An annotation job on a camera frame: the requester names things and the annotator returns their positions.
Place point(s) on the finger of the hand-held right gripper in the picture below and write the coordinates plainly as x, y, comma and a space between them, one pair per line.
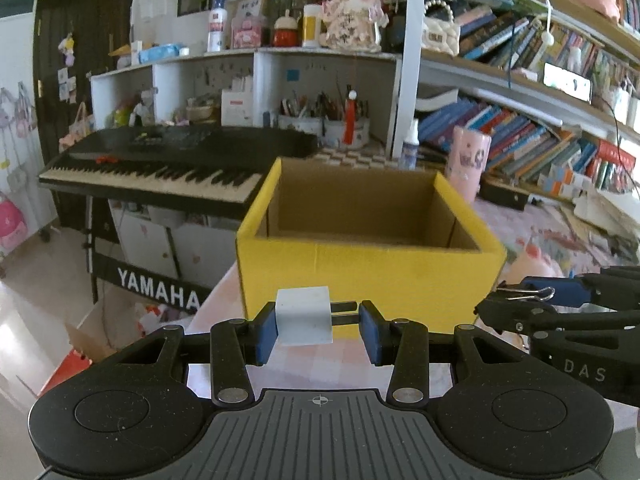
570, 291
585, 321

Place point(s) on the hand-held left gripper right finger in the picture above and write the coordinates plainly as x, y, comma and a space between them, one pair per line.
371, 332

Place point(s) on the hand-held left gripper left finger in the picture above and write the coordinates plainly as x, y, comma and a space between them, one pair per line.
266, 335

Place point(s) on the white charger plug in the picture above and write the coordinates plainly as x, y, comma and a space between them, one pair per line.
302, 316

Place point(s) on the yellow cardboard box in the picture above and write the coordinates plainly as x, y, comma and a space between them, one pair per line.
375, 280

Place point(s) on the black binder clip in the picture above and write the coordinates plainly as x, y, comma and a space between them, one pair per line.
495, 312

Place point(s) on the pink checkered desktop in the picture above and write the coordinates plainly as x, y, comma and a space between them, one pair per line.
520, 220

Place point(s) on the stack of papers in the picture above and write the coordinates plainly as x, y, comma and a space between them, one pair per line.
605, 220

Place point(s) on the black flat box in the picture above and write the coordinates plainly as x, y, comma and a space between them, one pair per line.
502, 194

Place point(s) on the black keyboard stand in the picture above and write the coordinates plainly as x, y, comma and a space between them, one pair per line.
150, 280

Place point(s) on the white cabinet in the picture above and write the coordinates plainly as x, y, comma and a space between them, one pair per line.
145, 245

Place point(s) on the leaning row of books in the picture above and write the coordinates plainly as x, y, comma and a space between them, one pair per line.
520, 140

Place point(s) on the pink cup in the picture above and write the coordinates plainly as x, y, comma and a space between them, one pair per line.
467, 165

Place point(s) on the white bottle blue label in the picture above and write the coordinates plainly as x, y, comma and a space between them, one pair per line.
409, 152

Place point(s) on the white pen holder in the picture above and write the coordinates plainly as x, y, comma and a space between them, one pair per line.
362, 132
300, 125

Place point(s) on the red cardboard box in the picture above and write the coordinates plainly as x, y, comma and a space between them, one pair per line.
62, 375

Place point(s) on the black electronic keyboard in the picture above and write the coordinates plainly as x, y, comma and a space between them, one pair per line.
165, 152

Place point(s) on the red tassel ornament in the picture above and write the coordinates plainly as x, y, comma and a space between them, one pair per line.
350, 122

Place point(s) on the white box red print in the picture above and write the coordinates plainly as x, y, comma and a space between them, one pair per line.
236, 110

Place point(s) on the long row of books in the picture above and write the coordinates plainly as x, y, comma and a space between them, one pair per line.
575, 50

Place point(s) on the white shelf unit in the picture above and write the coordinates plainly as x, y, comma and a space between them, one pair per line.
270, 75

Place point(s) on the pink backpack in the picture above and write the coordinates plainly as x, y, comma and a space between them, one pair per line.
11, 225

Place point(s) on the white quilted handbag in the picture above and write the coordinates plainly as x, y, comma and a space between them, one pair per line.
440, 35

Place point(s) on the pink box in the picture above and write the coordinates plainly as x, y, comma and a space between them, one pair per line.
247, 35

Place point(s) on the red white round jar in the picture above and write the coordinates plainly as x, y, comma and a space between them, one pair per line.
285, 35

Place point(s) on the blue wipes packet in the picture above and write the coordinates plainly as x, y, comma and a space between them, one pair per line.
160, 52

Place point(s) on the pink floral ornament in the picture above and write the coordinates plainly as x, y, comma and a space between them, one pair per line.
350, 22

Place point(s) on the yellow white cup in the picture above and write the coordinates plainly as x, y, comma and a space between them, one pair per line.
311, 25

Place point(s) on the white spray bottle red label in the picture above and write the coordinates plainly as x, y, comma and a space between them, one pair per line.
216, 25

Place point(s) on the black door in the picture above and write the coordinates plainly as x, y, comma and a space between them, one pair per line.
85, 20

